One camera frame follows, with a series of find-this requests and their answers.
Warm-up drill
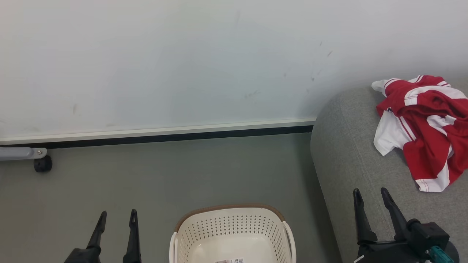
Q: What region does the black cable with teal plug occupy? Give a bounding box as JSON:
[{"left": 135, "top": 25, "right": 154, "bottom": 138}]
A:
[{"left": 428, "top": 245, "right": 454, "bottom": 263}]

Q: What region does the grey fabric sofa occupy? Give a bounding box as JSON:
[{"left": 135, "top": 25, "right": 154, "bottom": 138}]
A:
[{"left": 310, "top": 79, "right": 468, "bottom": 263}]

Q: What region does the white and black baseboard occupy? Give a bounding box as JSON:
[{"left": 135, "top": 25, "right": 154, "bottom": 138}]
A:
[{"left": 0, "top": 118, "right": 317, "bottom": 149}]

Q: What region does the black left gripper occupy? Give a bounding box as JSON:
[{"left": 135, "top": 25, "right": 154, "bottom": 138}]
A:
[{"left": 64, "top": 209, "right": 141, "bottom": 263}]

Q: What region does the cream perforated laundry basket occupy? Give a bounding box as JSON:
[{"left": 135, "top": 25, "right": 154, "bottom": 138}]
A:
[{"left": 169, "top": 204, "right": 297, "bottom": 263}]

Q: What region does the grey metal frame leg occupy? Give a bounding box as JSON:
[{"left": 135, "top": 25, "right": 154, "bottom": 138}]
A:
[{"left": 0, "top": 147, "right": 48, "bottom": 161}]

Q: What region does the black caster wheel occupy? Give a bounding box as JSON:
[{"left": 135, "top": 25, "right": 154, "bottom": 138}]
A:
[{"left": 34, "top": 155, "right": 53, "bottom": 173}]

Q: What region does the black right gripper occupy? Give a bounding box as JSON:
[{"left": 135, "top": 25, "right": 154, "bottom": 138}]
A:
[{"left": 353, "top": 187, "right": 432, "bottom": 263}]

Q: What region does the red and white jersey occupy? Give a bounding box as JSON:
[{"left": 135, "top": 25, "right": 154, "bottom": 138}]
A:
[{"left": 371, "top": 75, "right": 468, "bottom": 193}]

